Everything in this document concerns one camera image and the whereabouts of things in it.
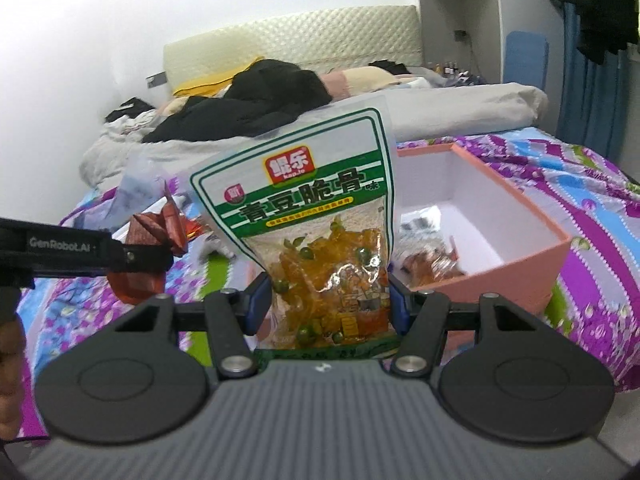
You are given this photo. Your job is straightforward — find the yellow pillow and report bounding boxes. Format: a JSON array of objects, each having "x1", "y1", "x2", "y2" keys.
[{"x1": 172, "y1": 56, "x2": 266, "y2": 97}]

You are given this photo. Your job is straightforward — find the pink cream pillow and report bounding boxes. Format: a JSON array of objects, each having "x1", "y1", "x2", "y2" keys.
[{"x1": 320, "y1": 66, "x2": 397, "y2": 99}]

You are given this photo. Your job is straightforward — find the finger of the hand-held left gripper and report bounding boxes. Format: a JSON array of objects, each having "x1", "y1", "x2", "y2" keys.
[{"x1": 107, "y1": 240, "x2": 174, "y2": 275}]

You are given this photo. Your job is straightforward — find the dark red snack packet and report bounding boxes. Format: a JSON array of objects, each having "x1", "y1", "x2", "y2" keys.
[{"x1": 111, "y1": 179, "x2": 190, "y2": 306}]

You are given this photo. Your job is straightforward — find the clear plastic bag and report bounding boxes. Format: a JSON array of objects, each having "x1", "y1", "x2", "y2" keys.
[{"x1": 114, "y1": 159, "x2": 168, "y2": 222}]

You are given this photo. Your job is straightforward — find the black clothing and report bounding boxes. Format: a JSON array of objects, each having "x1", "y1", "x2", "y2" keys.
[{"x1": 142, "y1": 59, "x2": 333, "y2": 143}]

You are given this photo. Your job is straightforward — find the grey blanket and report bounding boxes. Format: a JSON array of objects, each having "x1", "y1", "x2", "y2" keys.
[{"x1": 80, "y1": 79, "x2": 549, "y2": 197}]

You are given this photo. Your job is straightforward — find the blue curtain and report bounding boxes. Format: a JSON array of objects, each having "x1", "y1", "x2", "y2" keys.
[{"x1": 561, "y1": 1, "x2": 640, "y2": 183}]

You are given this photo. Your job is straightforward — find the blue chair back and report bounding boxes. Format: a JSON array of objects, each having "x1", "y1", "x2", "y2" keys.
[{"x1": 504, "y1": 31, "x2": 550, "y2": 86}]

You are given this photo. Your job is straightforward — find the brown clear snack packet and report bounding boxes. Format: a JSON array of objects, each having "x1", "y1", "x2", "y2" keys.
[{"x1": 404, "y1": 246, "x2": 467, "y2": 289}]

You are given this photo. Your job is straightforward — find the dark hanging clothes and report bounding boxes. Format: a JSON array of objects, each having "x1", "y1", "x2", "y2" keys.
[{"x1": 532, "y1": 0, "x2": 640, "y2": 67}]

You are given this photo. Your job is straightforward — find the cream padded headboard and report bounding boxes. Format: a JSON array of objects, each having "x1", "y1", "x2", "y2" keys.
[{"x1": 163, "y1": 5, "x2": 420, "y2": 96}]

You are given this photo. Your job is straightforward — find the row of small bottles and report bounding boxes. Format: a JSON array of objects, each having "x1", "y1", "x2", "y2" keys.
[{"x1": 429, "y1": 61, "x2": 482, "y2": 84}]

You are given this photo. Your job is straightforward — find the dark garment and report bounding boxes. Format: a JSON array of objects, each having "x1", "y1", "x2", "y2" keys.
[{"x1": 104, "y1": 97, "x2": 157, "y2": 124}]

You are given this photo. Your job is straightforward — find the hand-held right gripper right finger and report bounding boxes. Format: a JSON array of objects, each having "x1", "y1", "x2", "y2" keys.
[{"x1": 387, "y1": 272, "x2": 538, "y2": 379}]

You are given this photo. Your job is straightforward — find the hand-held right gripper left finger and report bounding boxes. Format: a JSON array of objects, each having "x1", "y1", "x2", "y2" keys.
[{"x1": 115, "y1": 271, "x2": 273, "y2": 380}]

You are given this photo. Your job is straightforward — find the green white snack bag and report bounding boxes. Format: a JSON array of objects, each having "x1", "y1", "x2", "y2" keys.
[{"x1": 189, "y1": 94, "x2": 404, "y2": 361}]

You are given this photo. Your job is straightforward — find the pink cardboard box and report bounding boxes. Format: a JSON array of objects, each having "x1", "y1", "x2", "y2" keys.
[{"x1": 395, "y1": 142, "x2": 572, "y2": 314}]

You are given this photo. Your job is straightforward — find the white cabinet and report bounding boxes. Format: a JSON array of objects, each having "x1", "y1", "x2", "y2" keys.
[{"x1": 416, "y1": 0, "x2": 568, "y2": 136}]

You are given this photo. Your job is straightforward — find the person's left hand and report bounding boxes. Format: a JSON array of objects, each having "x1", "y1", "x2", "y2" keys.
[{"x1": 0, "y1": 316, "x2": 27, "y2": 413}]

